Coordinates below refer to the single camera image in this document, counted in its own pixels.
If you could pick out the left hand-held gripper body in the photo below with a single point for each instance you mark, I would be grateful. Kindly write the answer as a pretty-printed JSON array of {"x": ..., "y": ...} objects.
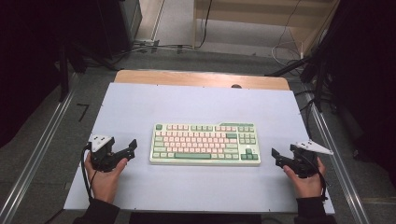
[{"x": 104, "y": 155}]

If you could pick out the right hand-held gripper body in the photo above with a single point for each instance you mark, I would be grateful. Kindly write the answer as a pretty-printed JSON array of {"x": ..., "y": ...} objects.
[{"x": 303, "y": 161}]

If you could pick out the green and cream keyboard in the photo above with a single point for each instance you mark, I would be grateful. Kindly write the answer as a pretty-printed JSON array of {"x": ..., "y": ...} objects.
[{"x": 202, "y": 143}]

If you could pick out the person's right hand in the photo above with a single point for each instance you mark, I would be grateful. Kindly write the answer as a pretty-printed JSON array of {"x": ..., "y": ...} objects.
[{"x": 306, "y": 186}]

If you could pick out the person's left hand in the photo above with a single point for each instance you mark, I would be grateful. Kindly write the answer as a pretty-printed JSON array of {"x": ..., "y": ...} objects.
[{"x": 104, "y": 185}]

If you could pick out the black metal stand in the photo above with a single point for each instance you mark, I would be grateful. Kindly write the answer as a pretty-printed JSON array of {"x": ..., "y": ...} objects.
[
  {"x": 319, "y": 90},
  {"x": 63, "y": 81}
]

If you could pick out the white power strip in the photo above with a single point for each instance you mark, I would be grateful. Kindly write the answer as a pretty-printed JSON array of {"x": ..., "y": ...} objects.
[{"x": 144, "y": 41}]

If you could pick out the dark curtain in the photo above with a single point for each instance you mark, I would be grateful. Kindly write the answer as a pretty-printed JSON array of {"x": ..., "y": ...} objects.
[
  {"x": 367, "y": 77},
  {"x": 25, "y": 62}
]

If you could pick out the dark cabinet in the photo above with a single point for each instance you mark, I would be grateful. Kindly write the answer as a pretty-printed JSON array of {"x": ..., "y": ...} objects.
[{"x": 124, "y": 25}]

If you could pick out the aluminium floor rail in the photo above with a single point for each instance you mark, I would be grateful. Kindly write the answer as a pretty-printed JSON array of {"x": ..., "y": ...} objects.
[
  {"x": 39, "y": 149},
  {"x": 342, "y": 177}
]

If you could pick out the wooden shelf frame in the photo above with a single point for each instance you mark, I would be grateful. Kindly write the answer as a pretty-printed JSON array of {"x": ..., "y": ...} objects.
[{"x": 249, "y": 14}]

